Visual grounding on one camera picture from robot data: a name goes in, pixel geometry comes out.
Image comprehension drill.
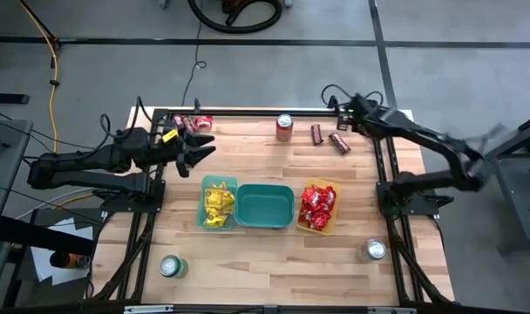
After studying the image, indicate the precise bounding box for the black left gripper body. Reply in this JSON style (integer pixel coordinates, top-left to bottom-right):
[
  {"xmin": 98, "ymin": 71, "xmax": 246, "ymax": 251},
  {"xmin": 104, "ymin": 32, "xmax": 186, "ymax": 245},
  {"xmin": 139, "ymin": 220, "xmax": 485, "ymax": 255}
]
[{"xmin": 153, "ymin": 128, "xmax": 192, "ymax": 165}]

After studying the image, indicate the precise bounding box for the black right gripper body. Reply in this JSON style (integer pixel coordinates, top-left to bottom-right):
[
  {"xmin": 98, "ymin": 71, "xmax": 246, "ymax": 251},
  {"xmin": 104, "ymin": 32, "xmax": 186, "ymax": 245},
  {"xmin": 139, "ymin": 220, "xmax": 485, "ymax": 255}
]
[{"xmin": 343, "ymin": 94, "xmax": 379, "ymax": 132}]

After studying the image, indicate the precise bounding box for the brown candy bar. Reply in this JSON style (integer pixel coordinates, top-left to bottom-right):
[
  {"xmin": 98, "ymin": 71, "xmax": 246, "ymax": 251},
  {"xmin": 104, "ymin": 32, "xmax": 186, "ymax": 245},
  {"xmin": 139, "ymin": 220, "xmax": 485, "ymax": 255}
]
[
  {"xmin": 310, "ymin": 124, "xmax": 325, "ymax": 147},
  {"xmin": 328, "ymin": 132, "xmax": 352, "ymax": 155}
]

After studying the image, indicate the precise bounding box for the yellow translucent bin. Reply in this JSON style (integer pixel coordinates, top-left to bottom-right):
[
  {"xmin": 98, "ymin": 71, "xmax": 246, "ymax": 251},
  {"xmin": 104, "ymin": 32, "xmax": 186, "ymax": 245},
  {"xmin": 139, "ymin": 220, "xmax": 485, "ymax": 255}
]
[{"xmin": 296, "ymin": 177, "xmax": 343, "ymax": 236}]

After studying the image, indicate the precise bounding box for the light green translucent bin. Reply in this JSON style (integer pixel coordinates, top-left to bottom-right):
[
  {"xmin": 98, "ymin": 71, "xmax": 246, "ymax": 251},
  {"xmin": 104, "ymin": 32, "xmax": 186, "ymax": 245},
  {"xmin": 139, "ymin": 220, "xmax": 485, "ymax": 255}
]
[{"xmin": 195, "ymin": 174, "xmax": 239, "ymax": 231}]

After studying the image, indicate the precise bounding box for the red soda can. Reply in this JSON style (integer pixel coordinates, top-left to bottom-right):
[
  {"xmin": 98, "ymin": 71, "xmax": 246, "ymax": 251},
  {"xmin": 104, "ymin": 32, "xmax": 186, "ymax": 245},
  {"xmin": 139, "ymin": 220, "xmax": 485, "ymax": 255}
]
[{"xmin": 275, "ymin": 113, "xmax": 295, "ymax": 143}]

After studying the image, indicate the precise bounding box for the dark teal plastic bin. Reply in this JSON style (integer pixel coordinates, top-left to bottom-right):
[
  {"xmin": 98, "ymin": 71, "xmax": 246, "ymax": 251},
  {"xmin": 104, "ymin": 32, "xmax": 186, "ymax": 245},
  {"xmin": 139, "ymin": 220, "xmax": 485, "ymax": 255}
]
[{"xmin": 233, "ymin": 182, "xmax": 296, "ymax": 229}]

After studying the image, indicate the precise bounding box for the green soda can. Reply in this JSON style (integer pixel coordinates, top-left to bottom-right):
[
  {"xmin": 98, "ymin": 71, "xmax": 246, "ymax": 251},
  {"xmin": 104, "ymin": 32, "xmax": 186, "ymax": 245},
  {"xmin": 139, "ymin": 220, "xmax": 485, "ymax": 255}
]
[{"xmin": 159, "ymin": 255, "xmax": 189, "ymax": 280}]

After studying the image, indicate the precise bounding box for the silver soda can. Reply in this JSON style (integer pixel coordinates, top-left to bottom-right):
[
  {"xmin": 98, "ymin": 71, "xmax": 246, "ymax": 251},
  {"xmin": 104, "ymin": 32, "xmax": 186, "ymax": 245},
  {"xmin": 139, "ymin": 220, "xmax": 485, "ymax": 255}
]
[{"xmin": 356, "ymin": 238, "xmax": 387, "ymax": 264}]

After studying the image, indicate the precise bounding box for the orange black can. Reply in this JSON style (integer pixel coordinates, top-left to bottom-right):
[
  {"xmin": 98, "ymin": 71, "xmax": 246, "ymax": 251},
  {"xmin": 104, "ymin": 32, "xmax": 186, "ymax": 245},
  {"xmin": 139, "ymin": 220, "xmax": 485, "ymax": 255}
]
[{"xmin": 50, "ymin": 251, "xmax": 92, "ymax": 270}]

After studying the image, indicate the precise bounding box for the black table leg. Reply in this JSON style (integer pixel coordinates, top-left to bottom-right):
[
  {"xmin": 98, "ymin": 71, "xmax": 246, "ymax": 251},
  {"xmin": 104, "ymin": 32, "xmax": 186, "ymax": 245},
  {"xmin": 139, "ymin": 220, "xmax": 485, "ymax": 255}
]
[{"xmin": 0, "ymin": 215, "xmax": 99, "ymax": 258}]

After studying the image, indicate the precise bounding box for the grey side table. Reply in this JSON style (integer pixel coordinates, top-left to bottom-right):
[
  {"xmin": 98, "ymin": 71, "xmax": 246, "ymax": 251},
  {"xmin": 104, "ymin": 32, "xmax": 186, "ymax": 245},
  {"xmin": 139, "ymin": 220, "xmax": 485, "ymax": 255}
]
[{"xmin": 0, "ymin": 117, "xmax": 34, "ymax": 271}]

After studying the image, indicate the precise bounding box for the white paper sheet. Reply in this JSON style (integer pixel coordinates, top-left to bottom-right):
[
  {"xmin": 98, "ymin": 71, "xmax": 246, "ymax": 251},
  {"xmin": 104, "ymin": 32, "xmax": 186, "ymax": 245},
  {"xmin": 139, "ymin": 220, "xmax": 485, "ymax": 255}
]
[{"xmin": 29, "ymin": 217, "xmax": 96, "ymax": 287}]

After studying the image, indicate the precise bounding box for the black flat strip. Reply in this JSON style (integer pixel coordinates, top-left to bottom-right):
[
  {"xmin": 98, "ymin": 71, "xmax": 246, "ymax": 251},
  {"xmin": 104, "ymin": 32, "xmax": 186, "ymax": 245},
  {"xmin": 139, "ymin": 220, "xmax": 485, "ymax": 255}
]
[{"xmin": 0, "ymin": 92, "xmax": 31, "ymax": 105}]

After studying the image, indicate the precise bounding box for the black metal stand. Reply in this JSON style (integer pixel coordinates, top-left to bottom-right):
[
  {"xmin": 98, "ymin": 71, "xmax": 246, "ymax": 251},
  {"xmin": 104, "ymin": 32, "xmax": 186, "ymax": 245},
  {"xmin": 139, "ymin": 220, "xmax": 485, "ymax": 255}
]
[{"xmin": 482, "ymin": 111, "xmax": 530, "ymax": 254}]

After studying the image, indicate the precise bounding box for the black tripod leg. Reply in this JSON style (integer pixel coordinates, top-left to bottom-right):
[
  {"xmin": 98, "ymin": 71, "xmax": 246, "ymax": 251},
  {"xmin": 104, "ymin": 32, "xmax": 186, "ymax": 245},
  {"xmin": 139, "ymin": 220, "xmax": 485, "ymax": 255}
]
[{"xmin": 18, "ymin": 0, "xmax": 61, "ymax": 47}]

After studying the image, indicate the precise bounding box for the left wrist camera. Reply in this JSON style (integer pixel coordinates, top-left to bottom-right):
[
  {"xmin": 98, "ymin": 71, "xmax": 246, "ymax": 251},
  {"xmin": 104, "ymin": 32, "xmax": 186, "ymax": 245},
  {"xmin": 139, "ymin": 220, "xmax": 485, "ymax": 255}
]
[{"xmin": 175, "ymin": 151, "xmax": 191, "ymax": 179}]

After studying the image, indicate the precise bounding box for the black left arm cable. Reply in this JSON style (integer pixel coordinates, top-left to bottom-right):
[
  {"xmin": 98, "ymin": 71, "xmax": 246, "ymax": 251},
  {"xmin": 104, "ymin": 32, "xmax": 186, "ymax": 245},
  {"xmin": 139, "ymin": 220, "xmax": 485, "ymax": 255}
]
[{"xmin": 99, "ymin": 95, "xmax": 158, "ymax": 146}]

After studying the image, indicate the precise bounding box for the black aluminium table frame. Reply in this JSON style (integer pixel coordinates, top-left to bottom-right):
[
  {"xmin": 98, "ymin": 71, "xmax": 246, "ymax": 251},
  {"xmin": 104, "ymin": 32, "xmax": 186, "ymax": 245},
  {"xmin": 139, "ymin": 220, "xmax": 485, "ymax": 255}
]
[{"xmin": 85, "ymin": 106, "xmax": 457, "ymax": 314}]

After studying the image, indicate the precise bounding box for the thin black floor cable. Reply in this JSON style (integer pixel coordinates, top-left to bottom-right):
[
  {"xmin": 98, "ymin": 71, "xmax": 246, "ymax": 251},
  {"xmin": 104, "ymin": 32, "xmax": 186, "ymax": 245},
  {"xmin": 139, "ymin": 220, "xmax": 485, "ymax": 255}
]
[{"xmin": 180, "ymin": 19, "xmax": 207, "ymax": 108}]

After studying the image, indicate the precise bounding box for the white cable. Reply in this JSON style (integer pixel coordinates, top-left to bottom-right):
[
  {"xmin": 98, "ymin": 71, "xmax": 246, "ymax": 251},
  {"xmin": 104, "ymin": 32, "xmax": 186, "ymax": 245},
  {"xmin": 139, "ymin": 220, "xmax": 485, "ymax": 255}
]
[{"xmin": 15, "ymin": 186, "xmax": 101, "ymax": 221}]

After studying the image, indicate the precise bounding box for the black vacuum hose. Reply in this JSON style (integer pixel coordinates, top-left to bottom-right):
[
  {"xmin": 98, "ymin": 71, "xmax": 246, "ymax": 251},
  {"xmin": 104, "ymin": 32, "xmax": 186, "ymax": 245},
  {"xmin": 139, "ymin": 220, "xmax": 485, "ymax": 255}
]
[{"xmin": 187, "ymin": 0, "xmax": 284, "ymax": 35}]

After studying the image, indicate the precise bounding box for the yellow extension cable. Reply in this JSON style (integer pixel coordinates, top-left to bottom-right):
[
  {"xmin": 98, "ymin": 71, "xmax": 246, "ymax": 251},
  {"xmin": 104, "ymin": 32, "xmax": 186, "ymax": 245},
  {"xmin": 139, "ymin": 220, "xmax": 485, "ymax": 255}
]
[{"xmin": 18, "ymin": 0, "xmax": 60, "ymax": 179}]

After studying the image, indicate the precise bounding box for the silver metal bracket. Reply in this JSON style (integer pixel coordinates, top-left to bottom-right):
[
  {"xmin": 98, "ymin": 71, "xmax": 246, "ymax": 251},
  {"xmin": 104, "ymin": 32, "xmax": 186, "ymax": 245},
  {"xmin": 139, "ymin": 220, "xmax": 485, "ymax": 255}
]
[
  {"xmin": 124, "ymin": 304, "xmax": 174, "ymax": 314},
  {"xmin": 368, "ymin": 307, "xmax": 417, "ymax": 314}
]

